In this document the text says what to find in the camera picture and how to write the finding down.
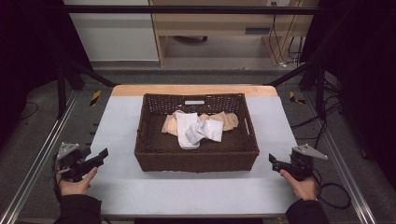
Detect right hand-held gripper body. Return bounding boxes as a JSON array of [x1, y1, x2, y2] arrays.
[[281, 143, 329, 182]]

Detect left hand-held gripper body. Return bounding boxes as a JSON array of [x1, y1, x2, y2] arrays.
[[56, 142, 94, 183]]

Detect person's right hand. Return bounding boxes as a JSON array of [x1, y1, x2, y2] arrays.
[[279, 169, 318, 202]]

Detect person's left hand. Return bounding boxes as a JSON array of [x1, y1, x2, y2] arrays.
[[57, 166, 99, 197]]

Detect yellow black floor tape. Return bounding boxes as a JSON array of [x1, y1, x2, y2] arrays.
[[289, 91, 306, 105], [90, 90, 103, 107]]

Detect beige sock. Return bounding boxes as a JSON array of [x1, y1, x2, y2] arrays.
[[199, 110, 240, 132], [161, 113, 180, 137]]

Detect black stand strut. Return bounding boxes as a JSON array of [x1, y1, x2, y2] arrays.
[[56, 60, 118, 119], [264, 61, 327, 120]]

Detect white sock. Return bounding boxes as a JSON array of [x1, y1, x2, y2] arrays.
[[185, 119, 225, 146], [174, 111, 202, 150]]

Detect brown wicker basket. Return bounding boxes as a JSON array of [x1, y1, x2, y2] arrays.
[[134, 92, 261, 174]]

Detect white table mat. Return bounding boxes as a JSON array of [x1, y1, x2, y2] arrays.
[[88, 95, 299, 217]]

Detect black curtain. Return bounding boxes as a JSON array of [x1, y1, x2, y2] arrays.
[[300, 0, 396, 189], [0, 0, 93, 147]]

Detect white cabinet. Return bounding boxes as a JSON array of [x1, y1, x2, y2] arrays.
[[63, 0, 160, 62]]

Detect wooden desk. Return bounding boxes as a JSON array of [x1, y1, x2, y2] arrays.
[[148, 0, 320, 67]]

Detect aluminium frame rail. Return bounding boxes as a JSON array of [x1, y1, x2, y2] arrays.
[[303, 92, 378, 224], [0, 90, 80, 224]]

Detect black floor cables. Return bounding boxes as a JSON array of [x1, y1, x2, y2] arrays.
[[290, 78, 344, 150]]

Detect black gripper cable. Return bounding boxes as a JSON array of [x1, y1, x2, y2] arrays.
[[312, 169, 352, 210]]

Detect thin black floor cable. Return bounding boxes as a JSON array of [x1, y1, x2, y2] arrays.
[[20, 101, 39, 121]]

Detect black cables under desk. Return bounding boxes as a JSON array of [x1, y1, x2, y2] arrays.
[[268, 2, 305, 68]]

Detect yellow cable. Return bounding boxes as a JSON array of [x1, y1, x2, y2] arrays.
[[274, 0, 304, 64]]

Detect black horizontal frame bar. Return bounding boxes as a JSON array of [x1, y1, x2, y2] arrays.
[[62, 4, 322, 15]]

